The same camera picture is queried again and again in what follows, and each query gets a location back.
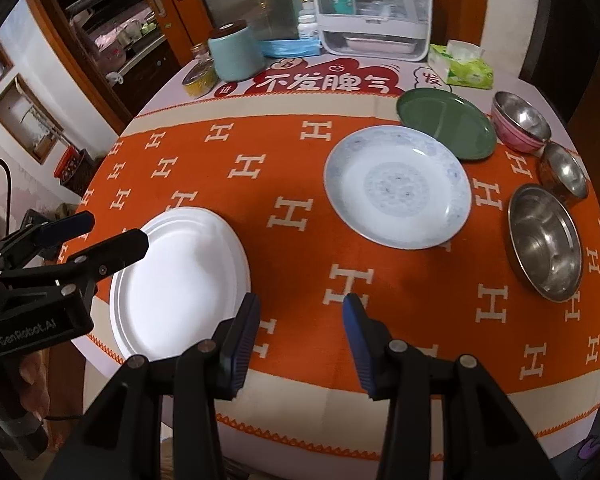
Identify red basket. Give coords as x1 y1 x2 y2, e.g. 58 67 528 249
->
54 147 88 181

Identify yellow tin can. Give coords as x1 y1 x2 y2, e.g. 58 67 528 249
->
182 62 218 99

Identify orange printed tablecloth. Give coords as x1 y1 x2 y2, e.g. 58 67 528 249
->
55 55 600 463

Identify wooden framed wall panel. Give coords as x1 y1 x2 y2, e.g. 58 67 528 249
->
0 74 63 163

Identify green tissue pack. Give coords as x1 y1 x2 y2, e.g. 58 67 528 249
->
427 40 495 88

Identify small steel bowl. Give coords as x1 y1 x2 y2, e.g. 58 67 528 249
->
537 142 591 206

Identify brown wooden door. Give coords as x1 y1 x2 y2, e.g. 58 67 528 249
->
520 0 600 131

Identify blue patterned white plate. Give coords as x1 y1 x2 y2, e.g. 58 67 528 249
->
323 126 472 250

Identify wooden glass-door cabinet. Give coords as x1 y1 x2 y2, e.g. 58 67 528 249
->
27 0 191 136

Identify person's left hand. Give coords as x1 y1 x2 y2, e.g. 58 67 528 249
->
19 352 51 420

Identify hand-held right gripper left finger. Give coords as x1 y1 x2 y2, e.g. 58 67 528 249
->
45 292 263 480

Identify large steel bowl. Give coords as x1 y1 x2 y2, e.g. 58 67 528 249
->
508 183 584 303

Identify white clear-lid storage box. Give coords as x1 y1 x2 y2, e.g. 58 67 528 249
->
312 0 433 60

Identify teal canister brown lid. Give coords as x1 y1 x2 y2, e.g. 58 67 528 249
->
208 20 266 82

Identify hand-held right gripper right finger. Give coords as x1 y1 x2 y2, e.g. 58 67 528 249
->
342 292 556 480

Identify blue plastic packet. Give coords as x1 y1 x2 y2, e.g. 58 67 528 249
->
260 39 323 58

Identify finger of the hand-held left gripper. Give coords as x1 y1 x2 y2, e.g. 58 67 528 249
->
0 211 96 271
0 228 150 311

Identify plain white plate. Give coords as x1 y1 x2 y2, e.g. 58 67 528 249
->
109 208 252 363

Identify green plate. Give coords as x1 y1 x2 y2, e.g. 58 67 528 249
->
396 88 497 162

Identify pink steel-lined bowl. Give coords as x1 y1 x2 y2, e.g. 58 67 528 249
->
491 91 552 153

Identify person's dark printed clothing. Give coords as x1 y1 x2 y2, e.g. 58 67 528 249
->
550 400 600 480

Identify white medicine bottle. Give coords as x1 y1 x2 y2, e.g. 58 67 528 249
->
298 2 321 41

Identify glass jar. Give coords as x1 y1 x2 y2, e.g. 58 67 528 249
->
190 42 213 68

